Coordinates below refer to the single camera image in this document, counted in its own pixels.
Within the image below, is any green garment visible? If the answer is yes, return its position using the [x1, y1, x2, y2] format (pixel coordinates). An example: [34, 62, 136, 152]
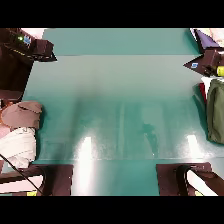
[206, 77, 224, 145]

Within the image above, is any black cable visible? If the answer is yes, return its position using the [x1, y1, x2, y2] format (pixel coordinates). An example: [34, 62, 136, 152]
[0, 153, 45, 196]

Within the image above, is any white garment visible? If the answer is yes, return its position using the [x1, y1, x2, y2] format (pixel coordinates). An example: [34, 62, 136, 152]
[0, 127, 37, 169]

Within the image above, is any red garment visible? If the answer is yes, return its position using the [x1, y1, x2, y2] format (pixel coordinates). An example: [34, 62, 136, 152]
[198, 82, 208, 102]

